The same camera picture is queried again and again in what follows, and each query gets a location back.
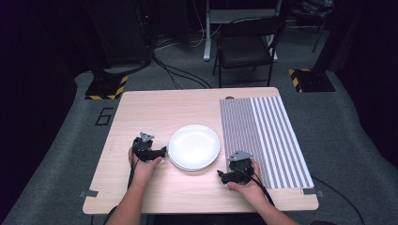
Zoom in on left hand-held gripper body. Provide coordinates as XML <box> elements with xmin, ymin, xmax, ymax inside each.
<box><xmin>132</xmin><ymin>131</ymin><xmax>161</xmax><ymax>163</ymax></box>

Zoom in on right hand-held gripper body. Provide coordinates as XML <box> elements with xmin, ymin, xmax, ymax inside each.
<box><xmin>225</xmin><ymin>150</ymin><xmax>255</xmax><ymax>185</ymax></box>

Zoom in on white plate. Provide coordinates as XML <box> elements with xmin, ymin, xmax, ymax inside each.
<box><xmin>168</xmin><ymin>156</ymin><xmax>217</xmax><ymax>173</ymax></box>
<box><xmin>167</xmin><ymin>124</ymin><xmax>222</xmax><ymax>172</ymax></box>

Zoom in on person's left hand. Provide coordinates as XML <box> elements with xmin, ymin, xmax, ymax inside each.
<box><xmin>128</xmin><ymin>146</ymin><xmax>163</xmax><ymax>189</ymax></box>

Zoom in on person's right hand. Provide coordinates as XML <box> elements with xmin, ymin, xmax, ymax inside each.
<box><xmin>226</xmin><ymin>158</ymin><xmax>268</xmax><ymax>205</ymax></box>

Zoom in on grey striped placemat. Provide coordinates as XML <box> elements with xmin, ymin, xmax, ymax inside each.
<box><xmin>219</xmin><ymin>96</ymin><xmax>315</xmax><ymax>190</ymax></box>

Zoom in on black tape floor marking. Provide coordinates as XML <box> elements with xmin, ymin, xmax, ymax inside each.
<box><xmin>94</xmin><ymin>107</ymin><xmax>115</xmax><ymax>127</ymax></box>

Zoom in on black yellow-striped stand base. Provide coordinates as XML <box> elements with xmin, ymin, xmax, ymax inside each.
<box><xmin>288</xmin><ymin>67</ymin><xmax>336</xmax><ymax>94</ymax></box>
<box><xmin>84</xmin><ymin>74</ymin><xmax>130</xmax><ymax>101</ymax></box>

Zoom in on dark computer tower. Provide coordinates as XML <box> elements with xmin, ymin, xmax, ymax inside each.
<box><xmin>84</xmin><ymin>0</ymin><xmax>156</xmax><ymax>69</ymax></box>

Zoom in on black folding chair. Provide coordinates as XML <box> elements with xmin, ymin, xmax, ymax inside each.
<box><xmin>211</xmin><ymin>16</ymin><xmax>286</xmax><ymax>88</ymax></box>

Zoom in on right hand-held gripper cable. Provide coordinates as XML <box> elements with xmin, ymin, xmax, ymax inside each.
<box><xmin>236</xmin><ymin>168</ymin><xmax>276</xmax><ymax>208</ymax></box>

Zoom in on hand-held gripper cable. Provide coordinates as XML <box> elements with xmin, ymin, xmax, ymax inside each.
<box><xmin>127</xmin><ymin>156</ymin><xmax>140</xmax><ymax>190</ymax></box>
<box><xmin>236</xmin><ymin>168</ymin><xmax>276</xmax><ymax>208</ymax></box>

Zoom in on left hand-held gripper cable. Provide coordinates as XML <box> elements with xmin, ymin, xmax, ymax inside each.
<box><xmin>127</xmin><ymin>156</ymin><xmax>140</xmax><ymax>190</ymax></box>

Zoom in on black floor cables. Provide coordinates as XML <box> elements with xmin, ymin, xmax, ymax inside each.
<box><xmin>151</xmin><ymin>52</ymin><xmax>213</xmax><ymax>90</ymax></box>

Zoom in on black cable beside table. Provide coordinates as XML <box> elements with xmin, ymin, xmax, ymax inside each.
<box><xmin>311</xmin><ymin>175</ymin><xmax>366</xmax><ymax>225</ymax></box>

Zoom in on white desk frame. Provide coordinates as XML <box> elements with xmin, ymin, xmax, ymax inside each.
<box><xmin>203</xmin><ymin>0</ymin><xmax>283</xmax><ymax>62</ymax></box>

